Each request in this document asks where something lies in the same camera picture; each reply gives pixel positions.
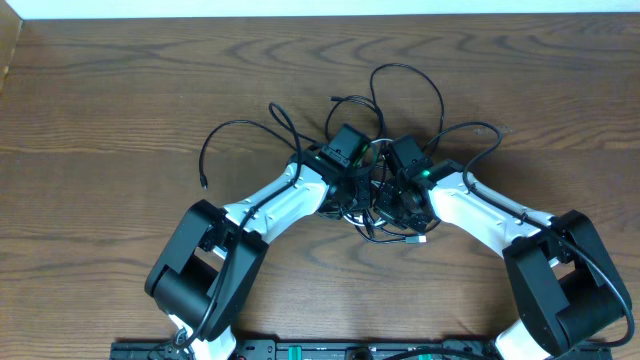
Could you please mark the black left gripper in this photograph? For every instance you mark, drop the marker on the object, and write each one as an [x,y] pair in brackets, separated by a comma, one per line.
[367,197]

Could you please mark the wooden side panel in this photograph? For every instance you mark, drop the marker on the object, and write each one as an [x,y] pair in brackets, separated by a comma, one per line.
[10,28]

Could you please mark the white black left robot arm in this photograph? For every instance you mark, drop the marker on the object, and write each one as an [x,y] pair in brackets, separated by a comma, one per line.
[206,270]

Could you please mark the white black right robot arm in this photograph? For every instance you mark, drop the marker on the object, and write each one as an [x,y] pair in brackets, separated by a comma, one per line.
[564,282]

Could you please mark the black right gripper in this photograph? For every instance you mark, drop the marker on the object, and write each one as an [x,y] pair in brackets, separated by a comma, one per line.
[383,200]

